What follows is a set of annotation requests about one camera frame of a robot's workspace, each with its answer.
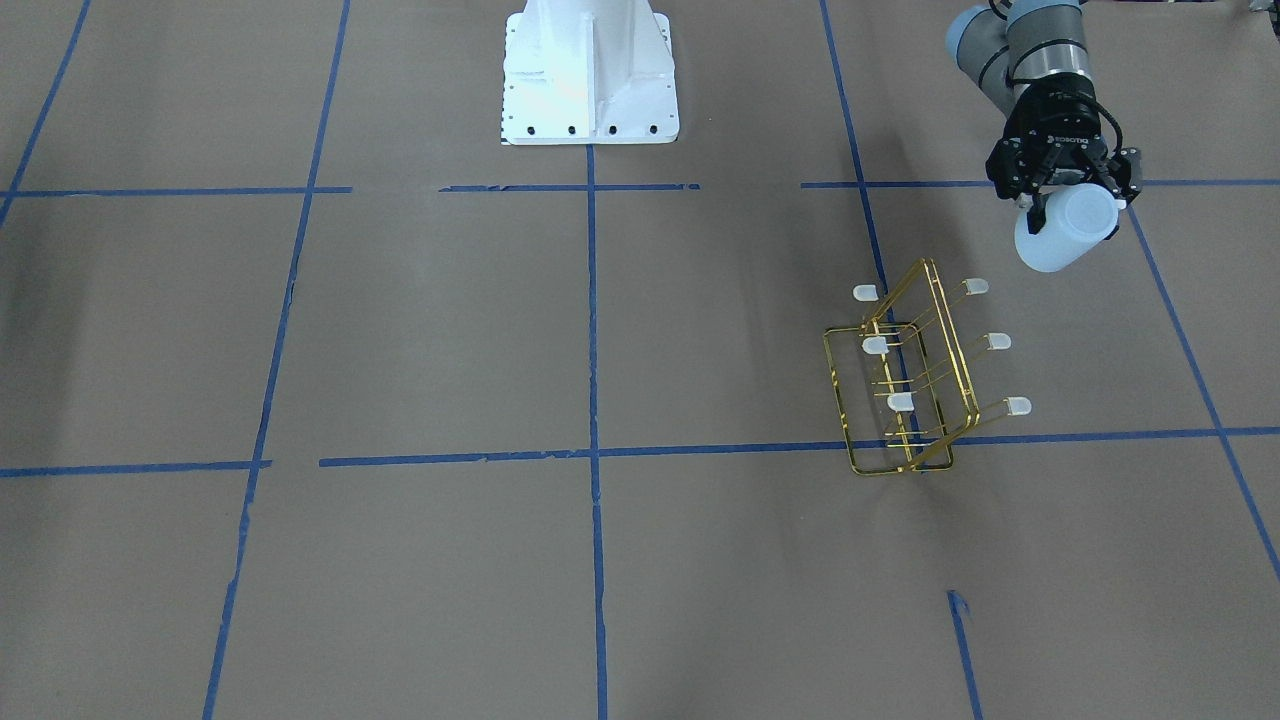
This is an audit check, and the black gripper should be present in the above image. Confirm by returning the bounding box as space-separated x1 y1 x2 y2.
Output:
986 72 1143 234

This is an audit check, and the light blue plastic cup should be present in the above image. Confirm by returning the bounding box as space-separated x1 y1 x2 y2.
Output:
1014 183 1120 273

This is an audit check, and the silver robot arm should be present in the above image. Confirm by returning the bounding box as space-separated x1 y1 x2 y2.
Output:
946 1 1143 238

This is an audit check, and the gold wire cup holder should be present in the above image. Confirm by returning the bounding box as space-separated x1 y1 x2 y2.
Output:
822 258 1034 477

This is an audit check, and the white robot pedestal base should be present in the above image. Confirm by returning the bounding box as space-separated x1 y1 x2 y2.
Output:
500 1 681 146

